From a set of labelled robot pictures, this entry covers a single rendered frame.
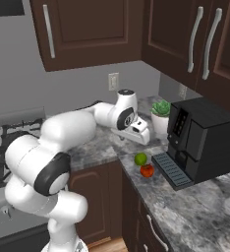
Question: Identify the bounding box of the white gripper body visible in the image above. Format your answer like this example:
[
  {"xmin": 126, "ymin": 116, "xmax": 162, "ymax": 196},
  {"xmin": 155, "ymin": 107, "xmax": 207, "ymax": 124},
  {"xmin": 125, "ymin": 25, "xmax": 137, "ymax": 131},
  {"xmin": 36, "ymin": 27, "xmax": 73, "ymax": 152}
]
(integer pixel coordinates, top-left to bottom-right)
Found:
[{"xmin": 110, "ymin": 125, "xmax": 151, "ymax": 147}]

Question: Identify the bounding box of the red tomato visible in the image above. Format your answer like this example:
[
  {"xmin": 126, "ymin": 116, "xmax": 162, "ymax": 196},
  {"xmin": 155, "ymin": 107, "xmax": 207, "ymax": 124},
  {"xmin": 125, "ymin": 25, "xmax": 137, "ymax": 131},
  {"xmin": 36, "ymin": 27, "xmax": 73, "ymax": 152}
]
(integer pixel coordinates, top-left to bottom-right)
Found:
[{"xmin": 140, "ymin": 163, "xmax": 155, "ymax": 179}]

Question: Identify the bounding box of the dark brown drawer front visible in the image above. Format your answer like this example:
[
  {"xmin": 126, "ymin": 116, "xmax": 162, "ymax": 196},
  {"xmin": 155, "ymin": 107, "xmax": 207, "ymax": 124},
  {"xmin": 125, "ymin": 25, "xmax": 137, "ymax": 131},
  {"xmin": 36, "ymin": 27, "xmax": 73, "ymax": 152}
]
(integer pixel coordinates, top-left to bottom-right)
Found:
[{"xmin": 137, "ymin": 198, "xmax": 174, "ymax": 252}]

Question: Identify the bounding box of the black coffee machine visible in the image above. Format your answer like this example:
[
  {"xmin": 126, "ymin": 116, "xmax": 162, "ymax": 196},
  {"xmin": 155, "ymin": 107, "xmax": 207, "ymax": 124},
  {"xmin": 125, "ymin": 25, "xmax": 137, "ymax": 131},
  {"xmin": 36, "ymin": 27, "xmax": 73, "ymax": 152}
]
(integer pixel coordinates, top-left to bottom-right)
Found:
[{"xmin": 151, "ymin": 96, "xmax": 230, "ymax": 192}]

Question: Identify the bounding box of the green lime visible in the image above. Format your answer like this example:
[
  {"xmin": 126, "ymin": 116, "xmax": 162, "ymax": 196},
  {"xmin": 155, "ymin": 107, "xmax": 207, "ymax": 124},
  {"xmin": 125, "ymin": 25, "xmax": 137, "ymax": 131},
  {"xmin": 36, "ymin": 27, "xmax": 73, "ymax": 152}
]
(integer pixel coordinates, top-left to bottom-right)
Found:
[{"xmin": 134, "ymin": 153, "xmax": 148, "ymax": 166}]

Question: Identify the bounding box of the grey drawer handle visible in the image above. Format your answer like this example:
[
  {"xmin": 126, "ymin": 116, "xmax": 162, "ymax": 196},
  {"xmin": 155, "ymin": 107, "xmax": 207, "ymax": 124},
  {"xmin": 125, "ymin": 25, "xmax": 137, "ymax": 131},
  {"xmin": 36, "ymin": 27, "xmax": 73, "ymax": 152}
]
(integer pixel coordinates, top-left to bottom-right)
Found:
[{"xmin": 145, "ymin": 214, "xmax": 170, "ymax": 252}]

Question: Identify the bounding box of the green plant in white pot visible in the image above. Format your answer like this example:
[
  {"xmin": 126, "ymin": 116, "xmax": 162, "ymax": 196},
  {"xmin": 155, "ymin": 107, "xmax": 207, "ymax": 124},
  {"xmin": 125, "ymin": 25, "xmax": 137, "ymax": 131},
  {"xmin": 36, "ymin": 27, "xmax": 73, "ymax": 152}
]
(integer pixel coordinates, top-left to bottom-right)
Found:
[{"xmin": 149, "ymin": 99, "xmax": 172, "ymax": 136}]

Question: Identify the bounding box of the grey hob knob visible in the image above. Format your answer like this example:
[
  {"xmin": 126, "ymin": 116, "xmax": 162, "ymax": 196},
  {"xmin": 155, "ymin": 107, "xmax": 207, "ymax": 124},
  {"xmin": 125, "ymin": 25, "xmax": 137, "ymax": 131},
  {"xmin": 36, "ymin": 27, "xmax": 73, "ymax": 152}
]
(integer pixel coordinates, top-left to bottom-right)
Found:
[{"xmin": 0, "ymin": 204, "xmax": 13, "ymax": 220}]

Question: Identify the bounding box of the dark extractor hood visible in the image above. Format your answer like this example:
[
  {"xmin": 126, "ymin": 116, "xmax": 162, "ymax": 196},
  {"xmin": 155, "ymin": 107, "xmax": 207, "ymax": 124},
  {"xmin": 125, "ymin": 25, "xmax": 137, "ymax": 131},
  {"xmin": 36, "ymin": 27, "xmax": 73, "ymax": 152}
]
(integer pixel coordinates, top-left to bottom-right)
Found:
[{"xmin": 0, "ymin": 0, "xmax": 26, "ymax": 18}]

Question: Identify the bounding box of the dark brown base cupboard door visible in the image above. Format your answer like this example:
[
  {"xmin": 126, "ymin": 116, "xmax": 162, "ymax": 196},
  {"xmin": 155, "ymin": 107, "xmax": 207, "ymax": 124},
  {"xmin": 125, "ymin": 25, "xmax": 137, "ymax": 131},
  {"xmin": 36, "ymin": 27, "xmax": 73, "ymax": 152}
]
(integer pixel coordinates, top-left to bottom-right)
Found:
[
  {"xmin": 68, "ymin": 160, "xmax": 124, "ymax": 246},
  {"xmin": 121, "ymin": 167, "xmax": 142, "ymax": 252}
]

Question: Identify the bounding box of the white wall socket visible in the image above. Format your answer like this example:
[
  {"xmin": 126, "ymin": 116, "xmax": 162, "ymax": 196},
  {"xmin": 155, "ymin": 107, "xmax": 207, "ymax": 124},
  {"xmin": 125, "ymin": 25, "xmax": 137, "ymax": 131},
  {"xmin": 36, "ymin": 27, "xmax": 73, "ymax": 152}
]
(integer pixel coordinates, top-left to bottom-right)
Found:
[
  {"xmin": 108, "ymin": 72, "xmax": 120, "ymax": 92},
  {"xmin": 178, "ymin": 83, "xmax": 189, "ymax": 100}
]

